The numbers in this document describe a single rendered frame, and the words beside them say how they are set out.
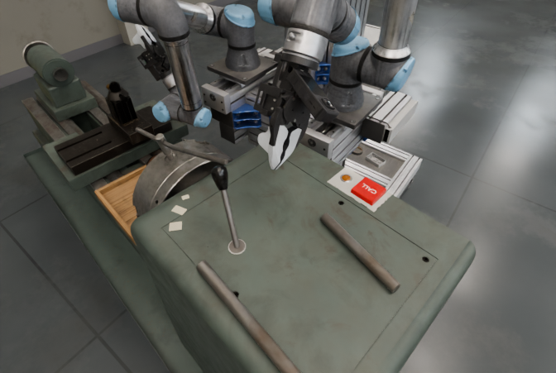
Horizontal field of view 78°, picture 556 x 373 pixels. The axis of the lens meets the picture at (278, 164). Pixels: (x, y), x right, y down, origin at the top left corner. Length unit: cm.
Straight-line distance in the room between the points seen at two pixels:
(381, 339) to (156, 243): 46
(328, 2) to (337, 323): 54
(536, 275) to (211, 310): 221
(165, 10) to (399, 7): 65
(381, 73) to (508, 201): 200
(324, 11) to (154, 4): 62
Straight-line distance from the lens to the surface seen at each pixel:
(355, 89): 124
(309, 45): 63
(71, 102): 202
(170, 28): 113
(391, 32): 110
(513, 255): 263
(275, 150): 63
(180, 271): 71
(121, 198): 142
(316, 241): 73
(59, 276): 248
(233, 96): 148
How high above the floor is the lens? 185
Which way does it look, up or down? 42 degrees down
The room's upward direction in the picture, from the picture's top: straight up
